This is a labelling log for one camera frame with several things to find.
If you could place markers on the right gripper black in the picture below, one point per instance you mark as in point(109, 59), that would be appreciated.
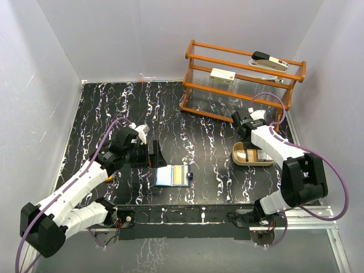
point(249, 146)

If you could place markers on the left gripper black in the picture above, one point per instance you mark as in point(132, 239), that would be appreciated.
point(158, 160)

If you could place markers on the black beige stapler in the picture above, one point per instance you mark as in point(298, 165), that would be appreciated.
point(263, 60)

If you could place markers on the beige plastic tray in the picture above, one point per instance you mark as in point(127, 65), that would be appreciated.
point(240, 146)

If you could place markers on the blue card holder wallet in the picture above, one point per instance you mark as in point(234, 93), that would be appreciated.
point(174, 176)

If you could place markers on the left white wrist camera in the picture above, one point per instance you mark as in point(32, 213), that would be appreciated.
point(142, 131)

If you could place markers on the white staples box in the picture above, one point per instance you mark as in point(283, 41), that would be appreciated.
point(222, 76)

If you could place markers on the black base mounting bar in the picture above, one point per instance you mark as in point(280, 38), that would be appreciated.
point(186, 221)

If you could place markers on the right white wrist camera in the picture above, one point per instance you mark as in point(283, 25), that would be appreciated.
point(257, 114)

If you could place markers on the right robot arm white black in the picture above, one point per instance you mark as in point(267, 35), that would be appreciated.
point(302, 179)

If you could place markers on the white cards in tray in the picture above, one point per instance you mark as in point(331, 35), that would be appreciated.
point(263, 157)

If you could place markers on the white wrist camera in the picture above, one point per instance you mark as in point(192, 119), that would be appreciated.
point(142, 131)
point(257, 114)

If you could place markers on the orange wooden shelf rack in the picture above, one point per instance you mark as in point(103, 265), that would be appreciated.
point(253, 87)

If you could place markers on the yellow black striped card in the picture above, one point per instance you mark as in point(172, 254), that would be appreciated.
point(247, 155)

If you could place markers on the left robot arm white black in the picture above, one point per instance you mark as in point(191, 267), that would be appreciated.
point(48, 224)

